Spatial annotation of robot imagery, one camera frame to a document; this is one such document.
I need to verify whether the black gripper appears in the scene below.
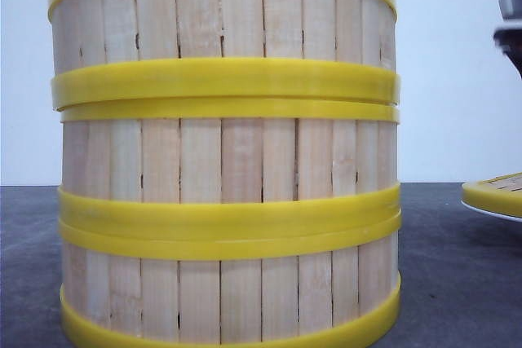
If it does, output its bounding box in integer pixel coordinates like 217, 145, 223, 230
493, 0, 521, 74

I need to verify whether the bamboo steamer lid yellow rim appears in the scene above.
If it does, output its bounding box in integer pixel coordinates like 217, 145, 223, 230
462, 173, 521, 219

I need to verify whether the bamboo steamer basket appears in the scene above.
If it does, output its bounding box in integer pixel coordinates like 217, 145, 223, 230
48, 0, 400, 122
60, 217, 401, 347
56, 97, 403, 245

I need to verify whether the white plate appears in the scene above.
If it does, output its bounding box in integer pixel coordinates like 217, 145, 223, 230
461, 200, 522, 223

